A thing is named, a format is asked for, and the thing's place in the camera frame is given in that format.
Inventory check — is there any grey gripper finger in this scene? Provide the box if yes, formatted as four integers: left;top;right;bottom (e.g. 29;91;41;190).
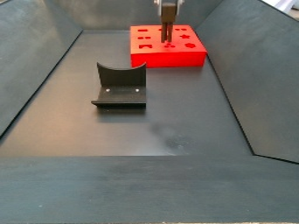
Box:
176;0;184;12
153;0;163;17

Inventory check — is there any red shape sorting board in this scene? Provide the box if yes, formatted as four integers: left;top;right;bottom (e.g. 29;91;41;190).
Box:
129;24;207;68

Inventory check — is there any dark curved holder stand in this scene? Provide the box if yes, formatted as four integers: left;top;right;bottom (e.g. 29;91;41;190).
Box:
90;64;145;107

